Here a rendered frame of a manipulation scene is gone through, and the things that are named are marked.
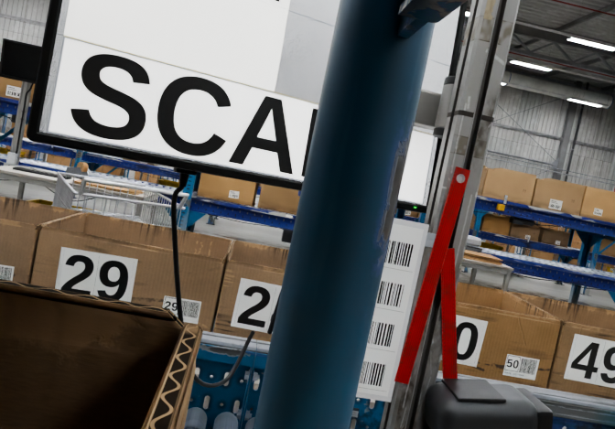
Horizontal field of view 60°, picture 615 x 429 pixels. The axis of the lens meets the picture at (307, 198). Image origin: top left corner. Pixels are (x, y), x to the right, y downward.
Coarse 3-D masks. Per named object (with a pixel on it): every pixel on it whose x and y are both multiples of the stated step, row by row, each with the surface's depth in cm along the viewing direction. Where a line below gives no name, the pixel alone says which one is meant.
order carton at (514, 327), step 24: (480, 288) 151; (456, 312) 120; (480, 312) 121; (504, 312) 121; (528, 312) 137; (504, 336) 122; (528, 336) 122; (552, 336) 123; (480, 360) 122; (504, 360) 122; (552, 360) 124; (528, 384) 123
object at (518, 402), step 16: (448, 384) 56; (464, 384) 56; (480, 384) 56; (496, 384) 57; (432, 400) 55; (448, 400) 53; (464, 400) 53; (480, 400) 53; (496, 400) 53; (512, 400) 54; (528, 400) 54; (432, 416) 54; (448, 416) 52; (464, 416) 52; (480, 416) 52; (496, 416) 52; (512, 416) 52; (528, 416) 52; (544, 416) 53
